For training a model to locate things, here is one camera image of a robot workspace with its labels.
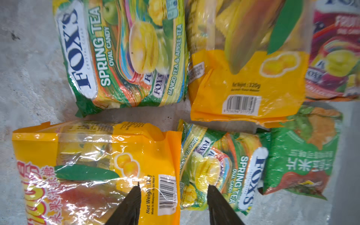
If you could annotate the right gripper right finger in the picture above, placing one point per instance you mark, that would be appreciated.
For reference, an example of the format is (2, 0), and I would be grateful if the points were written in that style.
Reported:
(220, 210)

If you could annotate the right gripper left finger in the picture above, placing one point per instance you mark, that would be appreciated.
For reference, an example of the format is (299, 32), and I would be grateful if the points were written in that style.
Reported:
(128, 212)

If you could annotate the green snack bag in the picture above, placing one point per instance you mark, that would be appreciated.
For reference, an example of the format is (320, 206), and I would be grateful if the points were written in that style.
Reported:
(302, 151)
(121, 54)
(232, 162)

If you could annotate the yellow candy snack bag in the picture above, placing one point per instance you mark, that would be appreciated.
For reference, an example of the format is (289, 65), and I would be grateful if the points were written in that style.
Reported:
(248, 59)

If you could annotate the pink candy snack bag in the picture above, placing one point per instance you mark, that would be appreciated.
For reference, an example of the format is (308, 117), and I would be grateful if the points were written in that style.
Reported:
(334, 66)

